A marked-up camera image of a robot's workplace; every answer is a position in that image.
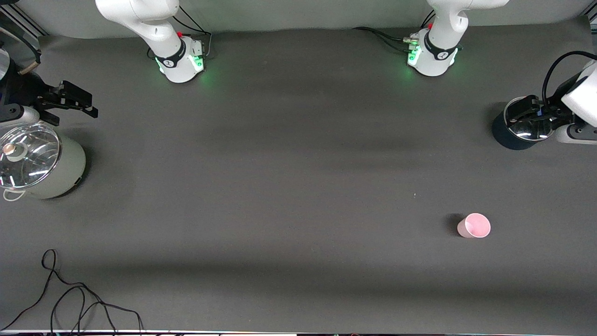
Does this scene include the pink plastic cup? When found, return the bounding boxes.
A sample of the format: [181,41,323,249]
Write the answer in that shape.
[457,213,491,239]

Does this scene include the dark blue pot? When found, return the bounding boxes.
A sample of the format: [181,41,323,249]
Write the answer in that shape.
[492,104,555,151]

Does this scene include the glass lid with beige knob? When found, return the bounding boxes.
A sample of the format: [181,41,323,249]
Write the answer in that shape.
[0,122,62,189]

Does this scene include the black cable with beige tape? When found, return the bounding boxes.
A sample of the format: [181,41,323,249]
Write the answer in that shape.
[0,28,42,75]

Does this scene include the thin loose black cable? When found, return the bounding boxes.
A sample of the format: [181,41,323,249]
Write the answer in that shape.
[0,249,144,333]

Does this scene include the black arm base cables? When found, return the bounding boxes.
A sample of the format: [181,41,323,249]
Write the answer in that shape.
[148,5,213,60]
[352,9,437,54]

